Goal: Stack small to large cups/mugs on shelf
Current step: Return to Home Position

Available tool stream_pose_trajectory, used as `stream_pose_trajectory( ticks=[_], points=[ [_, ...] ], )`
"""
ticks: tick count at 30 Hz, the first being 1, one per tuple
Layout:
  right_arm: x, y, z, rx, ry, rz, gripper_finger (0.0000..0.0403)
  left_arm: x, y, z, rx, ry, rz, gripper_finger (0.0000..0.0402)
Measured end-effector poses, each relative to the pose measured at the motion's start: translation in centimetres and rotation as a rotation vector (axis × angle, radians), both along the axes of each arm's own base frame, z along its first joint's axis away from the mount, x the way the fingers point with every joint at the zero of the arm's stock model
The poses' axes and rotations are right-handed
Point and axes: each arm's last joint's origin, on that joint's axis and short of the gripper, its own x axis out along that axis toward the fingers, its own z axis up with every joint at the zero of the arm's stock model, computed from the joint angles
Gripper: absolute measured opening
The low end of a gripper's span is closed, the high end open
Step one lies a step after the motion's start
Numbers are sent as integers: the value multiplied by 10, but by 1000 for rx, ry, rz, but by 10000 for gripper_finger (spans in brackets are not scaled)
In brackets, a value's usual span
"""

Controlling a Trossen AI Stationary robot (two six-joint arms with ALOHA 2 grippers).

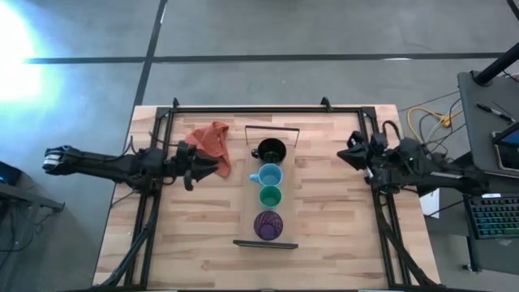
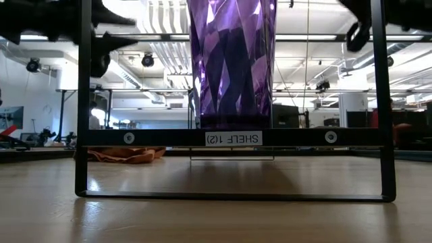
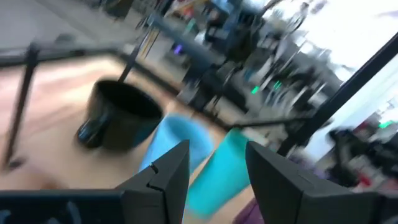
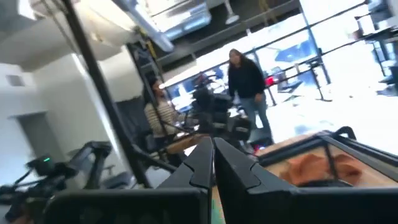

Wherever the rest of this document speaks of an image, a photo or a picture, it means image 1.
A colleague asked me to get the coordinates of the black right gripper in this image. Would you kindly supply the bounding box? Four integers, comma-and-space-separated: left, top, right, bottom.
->
337, 131, 392, 184

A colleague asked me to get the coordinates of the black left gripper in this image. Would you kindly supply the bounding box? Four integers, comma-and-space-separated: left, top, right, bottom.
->
175, 140, 222, 192

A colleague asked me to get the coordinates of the light blue mug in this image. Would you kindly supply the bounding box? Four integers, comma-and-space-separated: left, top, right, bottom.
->
249, 163, 285, 187

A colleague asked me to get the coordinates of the green plastic cup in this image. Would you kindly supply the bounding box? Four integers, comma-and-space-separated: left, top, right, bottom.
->
259, 184, 283, 209

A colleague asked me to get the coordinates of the purple plastic cup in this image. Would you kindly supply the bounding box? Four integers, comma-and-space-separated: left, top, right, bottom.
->
253, 209, 285, 242

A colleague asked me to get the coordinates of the orange cloth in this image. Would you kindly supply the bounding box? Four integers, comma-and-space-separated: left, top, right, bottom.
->
184, 121, 232, 178

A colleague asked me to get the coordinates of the black mug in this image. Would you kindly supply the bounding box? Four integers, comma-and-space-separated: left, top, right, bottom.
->
251, 137, 288, 165

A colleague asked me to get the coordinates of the white paper sheet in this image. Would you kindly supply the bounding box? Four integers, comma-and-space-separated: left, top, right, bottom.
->
419, 188, 441, 220

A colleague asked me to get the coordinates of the grey desk top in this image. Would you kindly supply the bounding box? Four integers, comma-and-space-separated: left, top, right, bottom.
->
457, 71, 519, 179

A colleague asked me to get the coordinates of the black pen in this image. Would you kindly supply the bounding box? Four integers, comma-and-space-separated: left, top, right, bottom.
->
476, 103, 517, 123

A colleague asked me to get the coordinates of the backlit black keyboard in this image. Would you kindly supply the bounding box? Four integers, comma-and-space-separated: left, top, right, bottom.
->
464, 193, 519, 240

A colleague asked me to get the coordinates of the grey keyboard desk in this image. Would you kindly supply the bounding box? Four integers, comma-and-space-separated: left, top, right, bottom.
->
460, 170, 519, 275

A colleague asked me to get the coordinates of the black pole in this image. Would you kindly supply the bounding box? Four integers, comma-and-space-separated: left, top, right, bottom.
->
474, 42, 519, 86

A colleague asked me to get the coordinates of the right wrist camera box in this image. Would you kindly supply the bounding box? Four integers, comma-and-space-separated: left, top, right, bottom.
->
346, 130, 365, 148

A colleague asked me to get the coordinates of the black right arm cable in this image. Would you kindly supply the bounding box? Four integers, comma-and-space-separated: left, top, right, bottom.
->
380, 119, 403, 142

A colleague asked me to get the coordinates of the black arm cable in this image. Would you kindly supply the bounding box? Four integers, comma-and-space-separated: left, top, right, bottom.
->
148, 129, 180, 148
380, 119, 403, 142

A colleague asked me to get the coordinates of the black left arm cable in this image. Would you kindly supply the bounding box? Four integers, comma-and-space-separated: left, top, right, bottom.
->
148, 129, 180, 148

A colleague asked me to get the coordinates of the wooden tray with handles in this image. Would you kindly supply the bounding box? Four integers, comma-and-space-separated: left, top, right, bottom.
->
233, 124, 301, 250

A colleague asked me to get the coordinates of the black metal table frame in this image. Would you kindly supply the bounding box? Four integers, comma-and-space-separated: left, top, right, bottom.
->
95, 97, 441, 291

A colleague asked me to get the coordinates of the yellow cable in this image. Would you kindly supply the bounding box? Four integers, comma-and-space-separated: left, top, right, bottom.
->
406, 105, 463, 131

